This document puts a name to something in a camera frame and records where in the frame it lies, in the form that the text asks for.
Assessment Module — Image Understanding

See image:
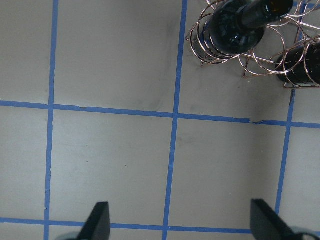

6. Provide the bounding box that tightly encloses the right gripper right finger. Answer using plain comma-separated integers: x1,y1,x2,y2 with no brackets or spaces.
250,199,300,240

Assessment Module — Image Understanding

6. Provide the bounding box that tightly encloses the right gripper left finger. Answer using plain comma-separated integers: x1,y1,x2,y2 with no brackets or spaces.
76,201,111,240

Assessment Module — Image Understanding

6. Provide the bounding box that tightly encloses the dark wine bottle right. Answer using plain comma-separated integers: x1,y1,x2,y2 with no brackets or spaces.
277,42,320,87

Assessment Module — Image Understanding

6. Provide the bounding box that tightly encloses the dark wine bottle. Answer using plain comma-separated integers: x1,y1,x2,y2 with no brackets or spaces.
277,42,320,87
201,0,294,56

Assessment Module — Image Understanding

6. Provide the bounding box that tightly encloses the dark wine bottle left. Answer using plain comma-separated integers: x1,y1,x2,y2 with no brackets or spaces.
201,0,294,56

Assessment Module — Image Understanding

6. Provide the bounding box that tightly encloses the copper wire bottle basket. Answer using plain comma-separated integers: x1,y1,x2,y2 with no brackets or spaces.
185,0,320,89

